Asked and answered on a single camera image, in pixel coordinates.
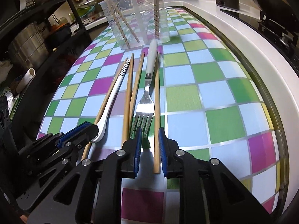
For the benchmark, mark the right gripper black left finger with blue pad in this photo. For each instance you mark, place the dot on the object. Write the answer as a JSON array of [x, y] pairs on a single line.
[[123, 163]]

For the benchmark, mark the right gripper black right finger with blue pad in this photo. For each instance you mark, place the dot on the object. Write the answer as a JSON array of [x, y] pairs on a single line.
[[177, 163]]

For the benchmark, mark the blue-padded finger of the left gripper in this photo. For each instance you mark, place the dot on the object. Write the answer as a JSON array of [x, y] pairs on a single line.
[[86, 130]]

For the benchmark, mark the wooden chopstick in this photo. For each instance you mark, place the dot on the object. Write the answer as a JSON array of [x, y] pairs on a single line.
[[127, 101], [116, 16], [126, 23], [102, 109], [135, 89], [156, 169], [157, 18]]

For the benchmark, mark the black kitchen shelf rack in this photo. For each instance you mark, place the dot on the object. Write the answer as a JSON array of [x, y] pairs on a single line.
[[65, 38]]

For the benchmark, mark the white spoon with lettering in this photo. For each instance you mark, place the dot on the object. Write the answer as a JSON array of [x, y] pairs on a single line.
[[112, 97]]

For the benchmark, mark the steel pot on rack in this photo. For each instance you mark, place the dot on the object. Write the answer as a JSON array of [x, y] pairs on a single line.
[[28, 48]]

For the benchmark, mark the clear plastic utensil cup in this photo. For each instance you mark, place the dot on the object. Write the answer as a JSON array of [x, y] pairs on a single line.
[[140, 16]]

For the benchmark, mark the wooden chopstick in cup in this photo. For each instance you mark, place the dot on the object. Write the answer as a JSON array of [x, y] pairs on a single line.
[[126, 23], [116, 16], [157, 18]]

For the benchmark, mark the black gas stove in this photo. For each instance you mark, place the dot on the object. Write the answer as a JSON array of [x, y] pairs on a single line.
[[285, 42]]

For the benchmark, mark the silver fork white handle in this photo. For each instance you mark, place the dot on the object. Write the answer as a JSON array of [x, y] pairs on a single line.
[[145, 107]]

